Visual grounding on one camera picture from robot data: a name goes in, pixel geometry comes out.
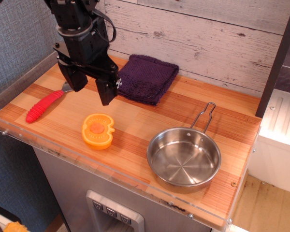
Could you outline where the clear acrylic table guard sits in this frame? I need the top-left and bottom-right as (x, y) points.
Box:
(0, 111), (261, 231)

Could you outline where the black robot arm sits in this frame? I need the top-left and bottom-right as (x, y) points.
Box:
(45, 0), (121, 106)

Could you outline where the white toy sink unit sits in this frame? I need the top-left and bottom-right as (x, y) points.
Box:
(248, 89), (290, 192)

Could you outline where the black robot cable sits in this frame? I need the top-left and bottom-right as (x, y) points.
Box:
(93, 9), (117, 44)

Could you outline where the red handled metal spoon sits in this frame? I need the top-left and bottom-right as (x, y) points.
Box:
(26, 81), (73, 123)

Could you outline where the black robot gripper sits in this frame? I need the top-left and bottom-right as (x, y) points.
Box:
(54, 18), (119, 106)

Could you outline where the orange object bottom left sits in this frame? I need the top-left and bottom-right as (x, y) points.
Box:
(3, 222), (28, 232)

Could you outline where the dark grey vertical post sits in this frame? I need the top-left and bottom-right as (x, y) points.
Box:
(255, 17), (290, 118)

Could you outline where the folded purple cloth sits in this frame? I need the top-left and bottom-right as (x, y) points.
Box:
(118, 55), (179, 105)

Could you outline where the grey toy fridge cabinet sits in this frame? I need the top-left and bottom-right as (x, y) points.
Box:
(34, 148), (211, 232)

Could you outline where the orange toy pumpkin half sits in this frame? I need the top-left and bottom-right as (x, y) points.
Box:
(81, 113), (115, 150)

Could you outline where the small steel pan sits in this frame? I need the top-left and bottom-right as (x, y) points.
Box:
(146, 101), (222, 194)

